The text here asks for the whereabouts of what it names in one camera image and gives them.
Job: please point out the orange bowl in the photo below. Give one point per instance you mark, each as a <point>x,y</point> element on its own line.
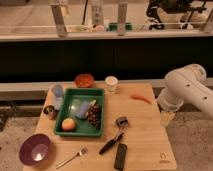
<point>84,81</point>

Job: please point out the green plastic tray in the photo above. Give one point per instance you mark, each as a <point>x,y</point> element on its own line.
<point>72,100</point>

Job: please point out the purple bowl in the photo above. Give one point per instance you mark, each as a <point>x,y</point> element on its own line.
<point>34,149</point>

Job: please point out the blue sponge block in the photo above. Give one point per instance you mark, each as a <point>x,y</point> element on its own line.
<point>84,107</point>

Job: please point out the white paper cup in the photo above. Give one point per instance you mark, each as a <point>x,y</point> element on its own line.
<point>111,82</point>

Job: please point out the dark robot in background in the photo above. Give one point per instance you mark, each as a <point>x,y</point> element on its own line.
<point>175,14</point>

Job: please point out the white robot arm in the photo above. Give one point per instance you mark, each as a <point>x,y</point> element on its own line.
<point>184,84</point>

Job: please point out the metal fork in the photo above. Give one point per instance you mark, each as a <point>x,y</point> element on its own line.
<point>78,154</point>

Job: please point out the black rectangular block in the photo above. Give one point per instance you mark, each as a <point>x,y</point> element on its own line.
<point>120,157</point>

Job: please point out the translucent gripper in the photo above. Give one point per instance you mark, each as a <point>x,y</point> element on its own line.
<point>166,118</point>

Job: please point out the light blue cup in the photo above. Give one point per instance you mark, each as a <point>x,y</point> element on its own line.
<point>57,90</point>

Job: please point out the green box on shelf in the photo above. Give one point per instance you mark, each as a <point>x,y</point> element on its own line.
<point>113,26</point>

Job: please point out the peach fruit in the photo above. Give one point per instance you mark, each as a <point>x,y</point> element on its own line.
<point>68,124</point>

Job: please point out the dark grape bunch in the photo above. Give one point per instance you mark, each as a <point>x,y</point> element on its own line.
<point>94,116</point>

